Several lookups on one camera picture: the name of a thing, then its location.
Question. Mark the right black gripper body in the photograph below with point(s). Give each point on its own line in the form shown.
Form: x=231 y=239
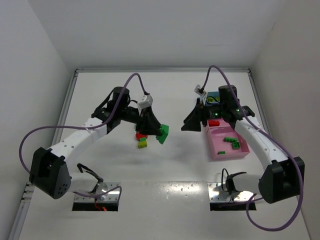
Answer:
x=202 y=116

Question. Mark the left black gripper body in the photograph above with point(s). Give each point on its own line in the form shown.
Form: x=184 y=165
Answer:
x=144 y=122

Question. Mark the red square lego brick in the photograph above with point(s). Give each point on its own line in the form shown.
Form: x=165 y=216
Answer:
x=213 y=123

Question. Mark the red round lego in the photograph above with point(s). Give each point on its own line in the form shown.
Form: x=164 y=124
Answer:
x=139 y=136

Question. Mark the yellow-green lego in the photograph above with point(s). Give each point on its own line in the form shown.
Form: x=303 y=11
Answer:
x=210 y=100

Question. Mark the green purple lego stack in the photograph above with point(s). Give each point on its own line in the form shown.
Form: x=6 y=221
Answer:
x=164 y=132

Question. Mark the yellow-green lego brick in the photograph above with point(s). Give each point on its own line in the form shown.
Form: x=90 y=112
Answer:
x=142 y=143

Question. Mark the green lego plate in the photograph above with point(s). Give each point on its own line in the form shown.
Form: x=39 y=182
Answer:
x=230 y=140

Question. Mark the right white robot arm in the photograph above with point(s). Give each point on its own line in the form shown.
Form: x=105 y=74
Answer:
x=282 y=178

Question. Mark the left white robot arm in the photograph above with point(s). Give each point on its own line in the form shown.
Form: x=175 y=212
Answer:
x=50 y=167

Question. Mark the light blue container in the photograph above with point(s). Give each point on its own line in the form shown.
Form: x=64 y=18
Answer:
x=213 y=94

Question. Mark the large pink container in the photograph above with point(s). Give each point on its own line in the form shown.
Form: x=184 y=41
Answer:
x=216 y=143

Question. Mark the small pink container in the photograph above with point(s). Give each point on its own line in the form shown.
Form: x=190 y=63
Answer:
x=223 y=124

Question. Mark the green square lego in bin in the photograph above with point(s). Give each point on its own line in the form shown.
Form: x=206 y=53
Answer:
x=236 y=145

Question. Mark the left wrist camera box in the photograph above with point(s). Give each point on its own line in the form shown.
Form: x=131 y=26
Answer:
x=145 y=102

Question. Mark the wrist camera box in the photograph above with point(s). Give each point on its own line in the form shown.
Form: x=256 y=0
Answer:
x=145 y=102
x=201 y=92

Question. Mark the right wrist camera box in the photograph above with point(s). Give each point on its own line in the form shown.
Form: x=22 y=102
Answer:
x=201 y=92

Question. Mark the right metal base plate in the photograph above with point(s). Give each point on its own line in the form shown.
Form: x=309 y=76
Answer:
x=217 y=193

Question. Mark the metal base plate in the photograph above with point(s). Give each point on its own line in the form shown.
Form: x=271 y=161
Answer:
x=217 y=193
x=106 y=193

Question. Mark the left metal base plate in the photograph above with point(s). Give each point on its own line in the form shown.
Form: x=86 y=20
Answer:
x=106 y=193

